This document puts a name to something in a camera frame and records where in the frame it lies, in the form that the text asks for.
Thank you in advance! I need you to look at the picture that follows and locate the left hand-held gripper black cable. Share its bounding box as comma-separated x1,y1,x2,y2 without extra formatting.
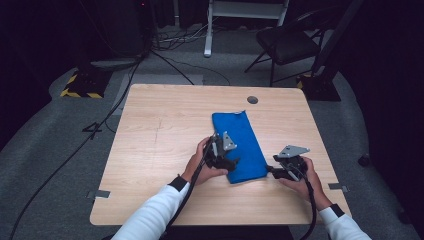
159,133,218,240

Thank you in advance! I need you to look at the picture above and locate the person's right hand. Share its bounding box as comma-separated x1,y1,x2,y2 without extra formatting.
278,156,333,212

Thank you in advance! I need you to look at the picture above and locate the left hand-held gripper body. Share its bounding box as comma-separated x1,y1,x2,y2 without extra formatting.
203,130,239,169

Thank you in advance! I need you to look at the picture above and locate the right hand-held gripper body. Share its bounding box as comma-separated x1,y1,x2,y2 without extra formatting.
272,144,311,183

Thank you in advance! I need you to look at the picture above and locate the right hand-held gripper black cable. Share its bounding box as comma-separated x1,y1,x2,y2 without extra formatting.
287,162,318,240

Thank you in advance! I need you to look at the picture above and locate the long black floor cable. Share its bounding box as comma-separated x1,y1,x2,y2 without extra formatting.
8,54,148,240

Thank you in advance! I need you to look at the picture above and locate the grey tape piece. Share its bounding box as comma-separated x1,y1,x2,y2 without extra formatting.
327,182,350,193
86,189,111,200

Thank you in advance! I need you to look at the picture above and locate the white metal stand frame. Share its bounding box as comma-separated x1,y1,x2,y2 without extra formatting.
203,0,291,59

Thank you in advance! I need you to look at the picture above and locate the hand-held gripper black cable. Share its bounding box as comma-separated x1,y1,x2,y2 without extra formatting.
159,133,218,240
287,162,318,240

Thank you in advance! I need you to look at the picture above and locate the thin black floor cable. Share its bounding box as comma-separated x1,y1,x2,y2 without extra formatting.
151,49,232,86

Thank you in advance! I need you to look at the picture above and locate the black stand with striped base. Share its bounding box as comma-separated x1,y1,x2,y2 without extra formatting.
295,0,365,102

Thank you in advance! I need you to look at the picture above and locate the black yellow striped floor base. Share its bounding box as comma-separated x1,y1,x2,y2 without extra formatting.
59,67,113,100

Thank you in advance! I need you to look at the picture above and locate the blue cloth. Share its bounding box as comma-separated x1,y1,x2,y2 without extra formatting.
211,110,270,185

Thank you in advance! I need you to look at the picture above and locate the black folding chair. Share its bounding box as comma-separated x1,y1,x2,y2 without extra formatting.
244,11,332,87

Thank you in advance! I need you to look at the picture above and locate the person's left hand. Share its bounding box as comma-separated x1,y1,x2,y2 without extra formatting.
181,136,230,186

